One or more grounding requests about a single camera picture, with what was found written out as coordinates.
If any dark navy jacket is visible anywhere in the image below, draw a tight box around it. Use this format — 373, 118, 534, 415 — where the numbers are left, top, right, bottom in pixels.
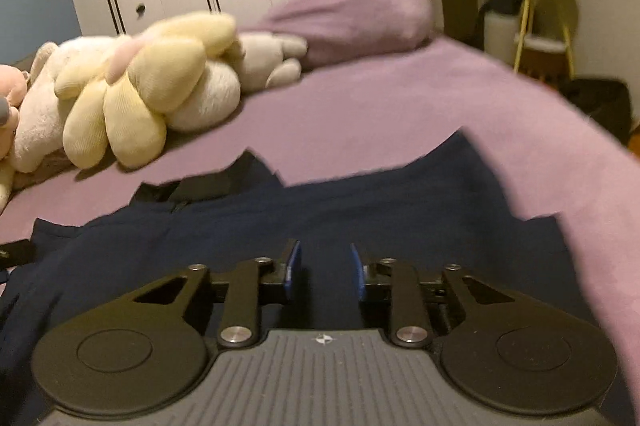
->
1, 133, 637, 425

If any yellow flower plush cushion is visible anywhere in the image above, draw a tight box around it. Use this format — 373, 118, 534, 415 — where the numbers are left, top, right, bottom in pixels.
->
54, 12, 242, 169

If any dark bag on floor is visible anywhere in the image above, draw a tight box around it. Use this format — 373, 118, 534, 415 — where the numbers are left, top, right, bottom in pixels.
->
560, 78, 632, 146

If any pink plush toy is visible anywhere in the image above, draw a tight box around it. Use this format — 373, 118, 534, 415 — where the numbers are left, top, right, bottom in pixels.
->
0, 65, 29, 159

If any yellow side table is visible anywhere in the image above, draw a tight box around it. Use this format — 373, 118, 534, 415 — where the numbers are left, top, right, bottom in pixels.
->
513, 0, 579, 79

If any white plush bunny toy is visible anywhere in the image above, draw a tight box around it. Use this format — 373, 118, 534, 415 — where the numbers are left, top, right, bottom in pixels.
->
1, 32, 308, 203

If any purple pillow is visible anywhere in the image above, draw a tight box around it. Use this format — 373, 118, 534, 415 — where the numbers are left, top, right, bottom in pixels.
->
252, 0, 435, 70

